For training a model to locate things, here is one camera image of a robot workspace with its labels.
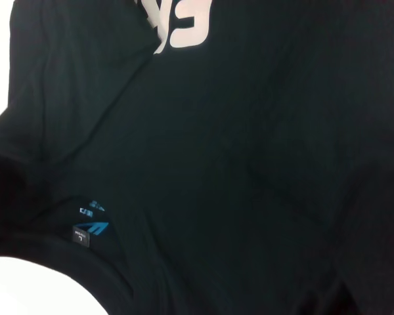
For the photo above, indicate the black t-shirt with FREE print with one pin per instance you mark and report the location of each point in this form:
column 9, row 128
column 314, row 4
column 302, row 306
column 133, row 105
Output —
column 216, row 164

